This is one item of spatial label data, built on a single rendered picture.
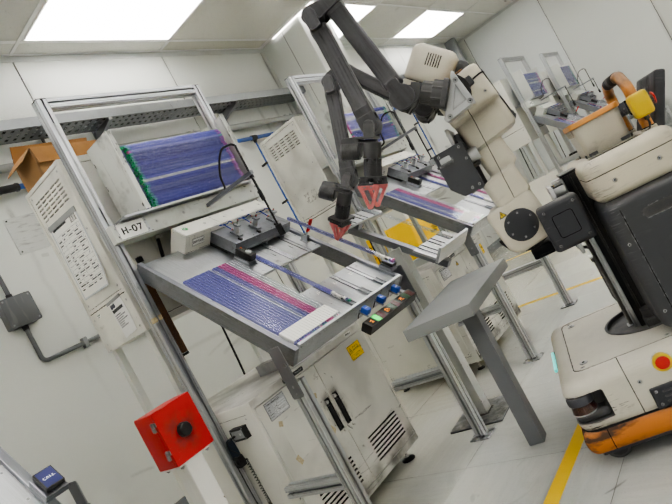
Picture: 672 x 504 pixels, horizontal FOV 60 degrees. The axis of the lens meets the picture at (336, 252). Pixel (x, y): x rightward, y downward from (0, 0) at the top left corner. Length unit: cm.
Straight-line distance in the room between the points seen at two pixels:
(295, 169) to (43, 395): 183
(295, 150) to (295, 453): 186
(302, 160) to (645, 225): 210
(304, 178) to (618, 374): 215
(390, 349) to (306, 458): 144
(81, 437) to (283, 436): 167
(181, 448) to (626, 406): 122
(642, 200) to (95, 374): 292
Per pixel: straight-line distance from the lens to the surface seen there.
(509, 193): 191
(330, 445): 183
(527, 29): 970
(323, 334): 190
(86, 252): 241
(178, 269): 218
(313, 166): 336
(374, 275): 230
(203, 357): 400
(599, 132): 193
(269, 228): 241
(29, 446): 346
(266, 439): 207
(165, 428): 164
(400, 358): 346
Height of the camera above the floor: 91
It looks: level
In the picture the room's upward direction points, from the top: 28 degrees counter-clockwise
